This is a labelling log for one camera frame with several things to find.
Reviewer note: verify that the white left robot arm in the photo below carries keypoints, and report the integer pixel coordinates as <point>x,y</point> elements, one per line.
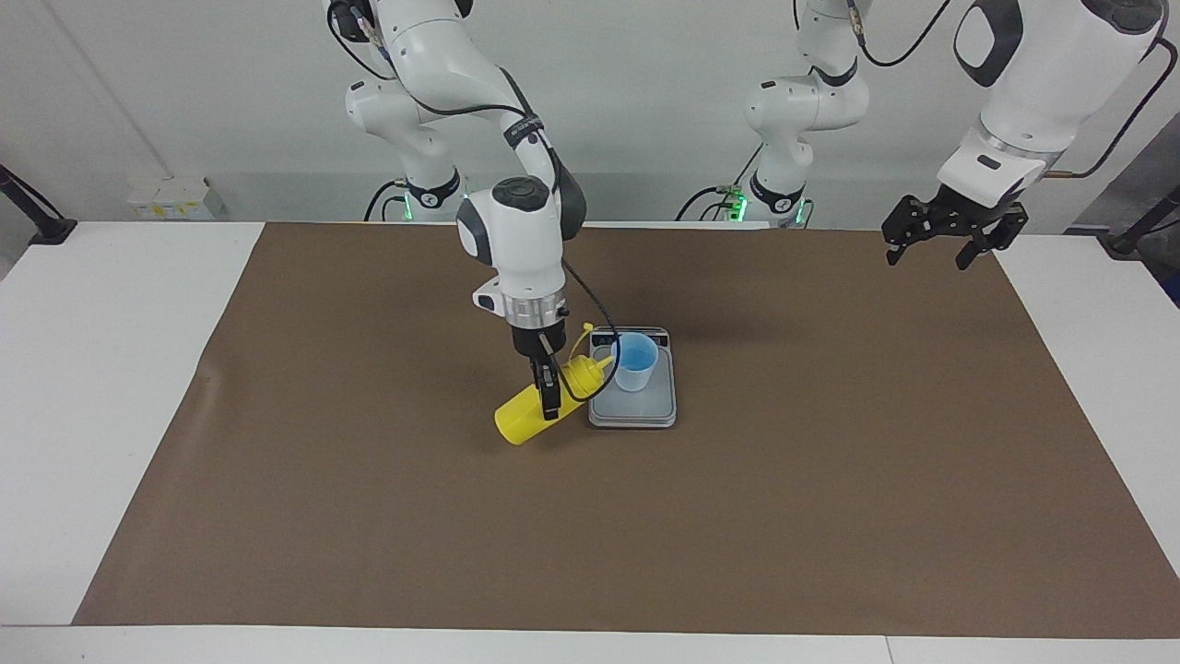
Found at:
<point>1051,83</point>

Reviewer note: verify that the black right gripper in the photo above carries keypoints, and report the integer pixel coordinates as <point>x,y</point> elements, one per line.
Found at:
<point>535,341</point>

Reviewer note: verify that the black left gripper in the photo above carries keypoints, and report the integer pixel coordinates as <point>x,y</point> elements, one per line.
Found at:
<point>963,214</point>

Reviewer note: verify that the white wall socket box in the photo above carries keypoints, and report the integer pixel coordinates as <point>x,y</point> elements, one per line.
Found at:
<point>171,198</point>

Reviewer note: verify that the light blue plastic cup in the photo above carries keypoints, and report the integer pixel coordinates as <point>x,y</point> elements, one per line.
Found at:
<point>636,369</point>

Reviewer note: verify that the yellow squeeze bottle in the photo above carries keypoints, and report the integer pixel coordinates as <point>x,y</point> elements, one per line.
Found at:
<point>521,420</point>

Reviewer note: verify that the brown table mat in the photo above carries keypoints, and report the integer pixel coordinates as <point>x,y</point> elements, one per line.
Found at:
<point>461,535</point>

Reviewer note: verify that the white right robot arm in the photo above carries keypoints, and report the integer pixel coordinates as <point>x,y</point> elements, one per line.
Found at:
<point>516,231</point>

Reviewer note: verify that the silver digital kitchen scale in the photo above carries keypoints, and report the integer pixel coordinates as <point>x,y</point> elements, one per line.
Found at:
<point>645,408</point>

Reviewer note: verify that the green-lit base connector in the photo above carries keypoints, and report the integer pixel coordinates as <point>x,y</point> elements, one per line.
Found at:
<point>735,203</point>

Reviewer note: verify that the black clamp stand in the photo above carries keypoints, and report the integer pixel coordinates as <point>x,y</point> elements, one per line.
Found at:
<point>1138,231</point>
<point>41,221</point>

